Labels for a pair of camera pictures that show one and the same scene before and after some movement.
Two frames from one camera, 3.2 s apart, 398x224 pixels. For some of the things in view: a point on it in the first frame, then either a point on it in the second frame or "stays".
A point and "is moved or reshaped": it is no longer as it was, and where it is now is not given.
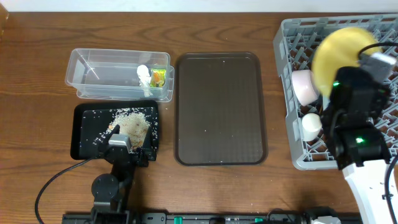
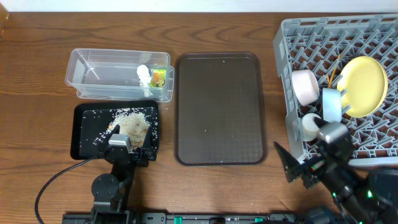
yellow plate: [340, 48] is moved or reshaped
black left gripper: [134, 154] stays
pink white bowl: [304, 86] stays
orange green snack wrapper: [157, 78] stays
